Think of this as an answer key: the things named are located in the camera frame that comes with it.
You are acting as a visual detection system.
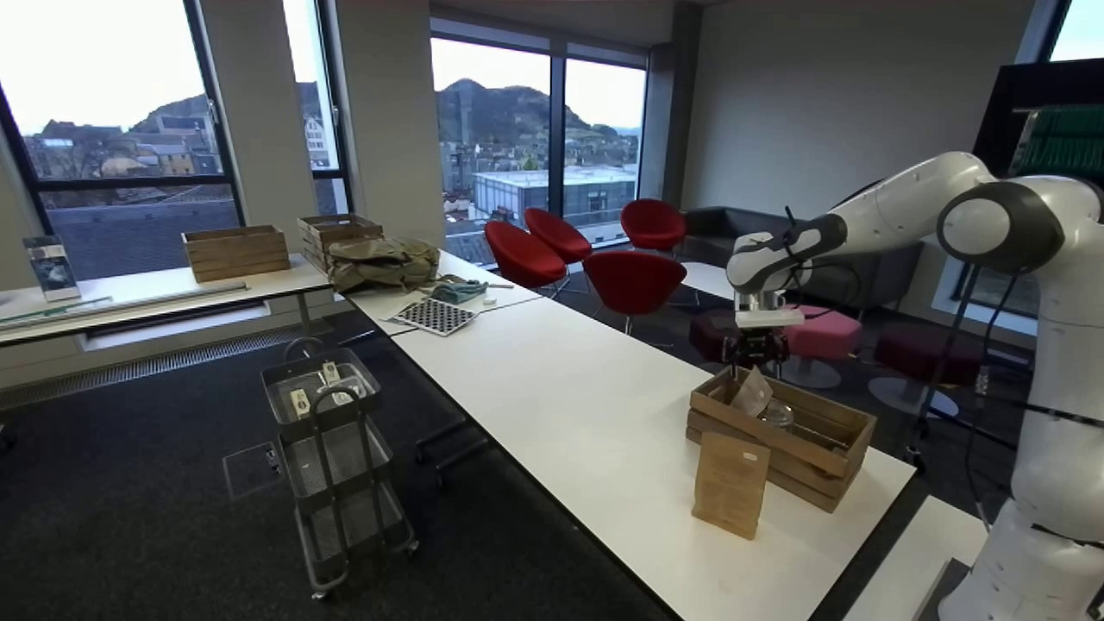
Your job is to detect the clear glass jar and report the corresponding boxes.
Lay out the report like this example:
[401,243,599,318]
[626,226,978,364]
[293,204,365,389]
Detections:
[759,399,795,427]

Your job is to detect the red chair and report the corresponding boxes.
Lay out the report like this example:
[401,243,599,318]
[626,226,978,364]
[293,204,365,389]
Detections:
[482,220,567,286]
[582,248,686,328]
[621,202,686,252]
[525,207,594,261]

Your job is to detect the wooden crate box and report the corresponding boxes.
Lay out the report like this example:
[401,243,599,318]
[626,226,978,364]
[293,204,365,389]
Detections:
[686,367,875,510]

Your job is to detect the wire basket trolley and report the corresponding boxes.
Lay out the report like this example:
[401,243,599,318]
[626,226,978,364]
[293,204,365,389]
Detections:
[263,340,422,602]

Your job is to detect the brown packet from box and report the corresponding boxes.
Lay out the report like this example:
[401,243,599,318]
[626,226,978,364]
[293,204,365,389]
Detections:
[734,371,774,418]

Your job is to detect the brown paper packet on table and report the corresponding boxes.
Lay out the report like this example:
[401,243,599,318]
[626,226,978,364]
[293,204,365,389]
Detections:
[692,432,771,537]

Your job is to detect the red chair middle back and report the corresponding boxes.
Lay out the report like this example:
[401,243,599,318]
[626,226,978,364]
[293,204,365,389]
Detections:
[525,207,594,261]

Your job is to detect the red chair right back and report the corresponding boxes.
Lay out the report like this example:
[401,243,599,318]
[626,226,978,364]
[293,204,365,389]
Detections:
[621,202,686,252]

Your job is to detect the standing brochure sign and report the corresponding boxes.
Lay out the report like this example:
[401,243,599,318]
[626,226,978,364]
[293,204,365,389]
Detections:
[24,236,81,301]

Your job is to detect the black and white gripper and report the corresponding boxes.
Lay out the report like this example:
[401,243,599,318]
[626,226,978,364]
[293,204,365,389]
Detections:
[730,289,804,367]

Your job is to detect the pink ottoman stool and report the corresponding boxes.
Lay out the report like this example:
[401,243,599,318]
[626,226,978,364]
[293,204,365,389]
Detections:
[782,305,863,389]

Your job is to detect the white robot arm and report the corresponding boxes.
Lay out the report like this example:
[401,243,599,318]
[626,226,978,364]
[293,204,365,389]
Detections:
[723,151,1104,621]

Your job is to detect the stacked wooden trays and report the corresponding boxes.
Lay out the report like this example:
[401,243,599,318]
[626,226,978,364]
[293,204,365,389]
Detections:
[299,214,382,267]

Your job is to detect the olive green bag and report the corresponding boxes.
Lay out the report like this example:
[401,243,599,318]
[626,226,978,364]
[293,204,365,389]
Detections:
[329,240,439,294]

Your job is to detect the red chair front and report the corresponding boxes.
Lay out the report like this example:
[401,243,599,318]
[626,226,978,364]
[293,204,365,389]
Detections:
[582,248,686,328]

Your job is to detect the teal cloth item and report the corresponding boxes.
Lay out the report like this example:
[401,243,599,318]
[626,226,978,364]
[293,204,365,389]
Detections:
[433,275,485,305]

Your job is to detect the red chair left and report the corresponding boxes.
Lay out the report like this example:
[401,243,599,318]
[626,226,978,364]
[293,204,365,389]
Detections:
[482,220,567,286]

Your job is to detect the dark red ottoman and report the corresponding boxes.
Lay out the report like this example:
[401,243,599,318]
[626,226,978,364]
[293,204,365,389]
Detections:
[866,325,982,418]

